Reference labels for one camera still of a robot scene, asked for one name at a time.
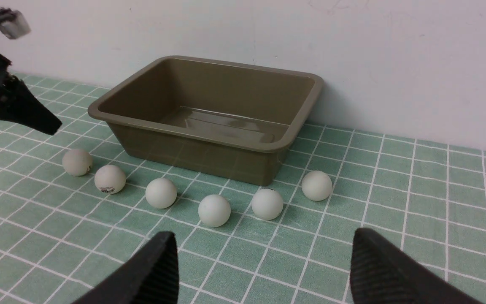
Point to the white ping-pong ball with mark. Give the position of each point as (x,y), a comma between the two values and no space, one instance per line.
(267,204)

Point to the olive green plastic bin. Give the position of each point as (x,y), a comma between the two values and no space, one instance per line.
(225,119)

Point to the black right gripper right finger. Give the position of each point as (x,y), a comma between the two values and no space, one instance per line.
(380,273)

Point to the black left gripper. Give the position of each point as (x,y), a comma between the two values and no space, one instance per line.
(18,105)

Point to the white ping-pong ball with logo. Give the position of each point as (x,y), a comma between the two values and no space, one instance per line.
(110,179)

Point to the green checkered tablecloth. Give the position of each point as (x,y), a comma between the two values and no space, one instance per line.
(60,235)

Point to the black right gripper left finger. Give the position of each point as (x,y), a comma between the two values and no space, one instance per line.
(151,276)

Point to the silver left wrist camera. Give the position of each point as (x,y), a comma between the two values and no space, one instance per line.
(13,24)

